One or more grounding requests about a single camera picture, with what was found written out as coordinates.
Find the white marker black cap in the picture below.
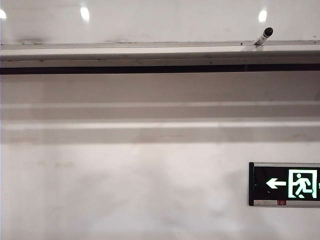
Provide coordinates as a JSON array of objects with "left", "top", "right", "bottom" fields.
[{"left": 253, "top": 26, "right": 274, "bottom": 47}]

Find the green black exit sign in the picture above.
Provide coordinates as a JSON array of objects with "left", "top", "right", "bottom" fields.
[{"left": 248, "top": 161, "right": 320, "bottom": 207}]

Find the white glossy whiteboard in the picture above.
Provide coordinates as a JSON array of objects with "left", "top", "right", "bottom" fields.
[{"left": 0, "top": 0, "right": 320, "bottom": 46}]

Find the aluminium whiteboard tray rail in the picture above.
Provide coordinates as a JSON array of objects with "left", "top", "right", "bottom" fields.
[{"left": 0, "top": 39, "right": 320, "bottom": 76}]

